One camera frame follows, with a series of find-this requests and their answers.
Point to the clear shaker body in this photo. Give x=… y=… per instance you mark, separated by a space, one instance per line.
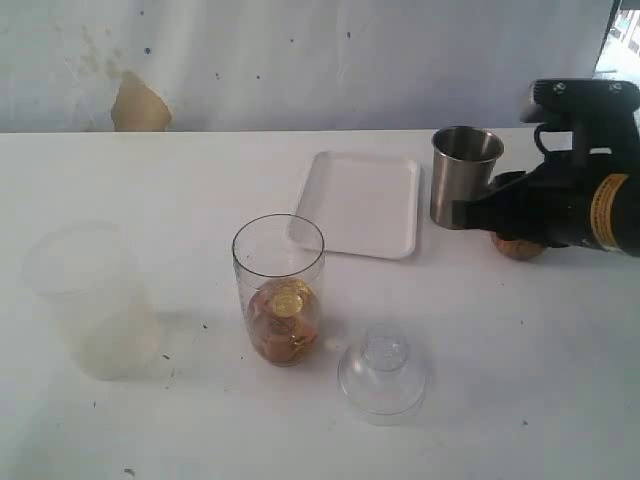
x=279 y=264

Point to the translucent plastic cup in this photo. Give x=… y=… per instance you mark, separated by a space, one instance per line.
x=88 y=278

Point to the gold coin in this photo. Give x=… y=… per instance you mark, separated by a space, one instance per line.
x=287 y=303

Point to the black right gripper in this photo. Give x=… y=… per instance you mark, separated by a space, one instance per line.
x=586 y=191

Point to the clear shaker dome lid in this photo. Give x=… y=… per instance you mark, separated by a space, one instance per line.
x=383 y=376

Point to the stainless steel cup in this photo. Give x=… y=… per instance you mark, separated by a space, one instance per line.
x=463 y=161

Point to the brown wooden cup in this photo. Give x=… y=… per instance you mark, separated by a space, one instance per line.
x=519 y=250

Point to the white square tray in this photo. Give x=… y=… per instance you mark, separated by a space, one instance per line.
x=365 y=204

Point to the dark window frame post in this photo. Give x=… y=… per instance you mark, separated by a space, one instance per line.
x=609 y=57

